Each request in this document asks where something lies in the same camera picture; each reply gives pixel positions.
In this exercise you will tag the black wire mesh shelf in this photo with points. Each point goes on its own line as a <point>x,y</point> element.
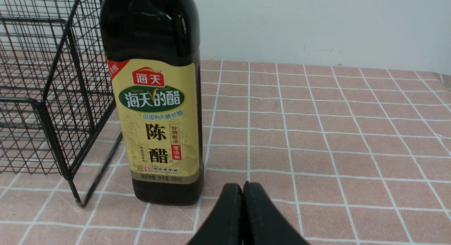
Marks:
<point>56,94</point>

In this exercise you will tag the pink checkered tablecloth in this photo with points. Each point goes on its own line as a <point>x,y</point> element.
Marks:
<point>348,155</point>

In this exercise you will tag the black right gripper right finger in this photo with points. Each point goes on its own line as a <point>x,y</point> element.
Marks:
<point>263,223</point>

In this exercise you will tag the dark vinegar bottle yellow label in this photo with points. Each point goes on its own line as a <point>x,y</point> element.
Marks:
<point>152,50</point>

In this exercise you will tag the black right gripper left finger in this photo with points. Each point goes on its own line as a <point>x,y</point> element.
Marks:
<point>223,224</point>

